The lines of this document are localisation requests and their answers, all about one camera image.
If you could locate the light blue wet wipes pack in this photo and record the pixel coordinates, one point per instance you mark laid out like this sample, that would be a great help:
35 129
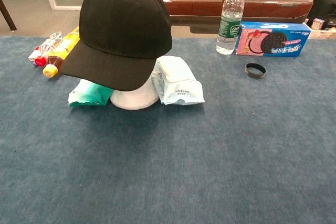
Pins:
178 82

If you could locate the red-capped clear small bottle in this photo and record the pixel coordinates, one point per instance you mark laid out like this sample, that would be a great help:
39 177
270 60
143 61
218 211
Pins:
50 43

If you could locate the small red white box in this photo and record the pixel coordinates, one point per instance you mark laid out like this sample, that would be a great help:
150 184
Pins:
32 55

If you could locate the blue Oreo cookie box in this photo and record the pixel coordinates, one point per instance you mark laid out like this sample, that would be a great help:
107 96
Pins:
288 43

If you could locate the dark wooden furniture leg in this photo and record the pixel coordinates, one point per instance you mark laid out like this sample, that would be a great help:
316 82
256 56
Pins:
8 14

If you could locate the white plastic basket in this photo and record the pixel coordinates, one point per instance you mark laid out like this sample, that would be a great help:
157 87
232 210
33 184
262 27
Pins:
325 34

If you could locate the blue felt table cover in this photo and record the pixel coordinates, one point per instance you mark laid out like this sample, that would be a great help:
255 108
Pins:
183 155

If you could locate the yellow-capped tea bottle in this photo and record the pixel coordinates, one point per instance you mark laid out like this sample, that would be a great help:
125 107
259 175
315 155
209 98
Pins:
64 48

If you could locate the white foam mannequin head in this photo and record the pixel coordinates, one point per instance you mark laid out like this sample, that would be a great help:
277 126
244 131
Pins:
134 98

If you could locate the black rubber wristband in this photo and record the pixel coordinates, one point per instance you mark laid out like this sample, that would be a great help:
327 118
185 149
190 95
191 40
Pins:
252 75

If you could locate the clear water bottle green label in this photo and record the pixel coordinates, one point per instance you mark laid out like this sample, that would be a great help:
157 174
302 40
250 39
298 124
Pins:
229 30

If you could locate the black baseball cap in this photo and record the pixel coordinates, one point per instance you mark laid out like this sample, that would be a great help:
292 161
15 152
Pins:
123 24

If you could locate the brown mahjong table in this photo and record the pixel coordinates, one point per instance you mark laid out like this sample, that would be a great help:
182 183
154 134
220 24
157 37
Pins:
236 6

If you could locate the black backpack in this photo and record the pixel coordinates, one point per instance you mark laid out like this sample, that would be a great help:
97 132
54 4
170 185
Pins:
324 9

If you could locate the green wet wipes pack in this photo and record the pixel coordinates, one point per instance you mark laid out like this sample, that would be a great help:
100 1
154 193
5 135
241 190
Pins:
89 94

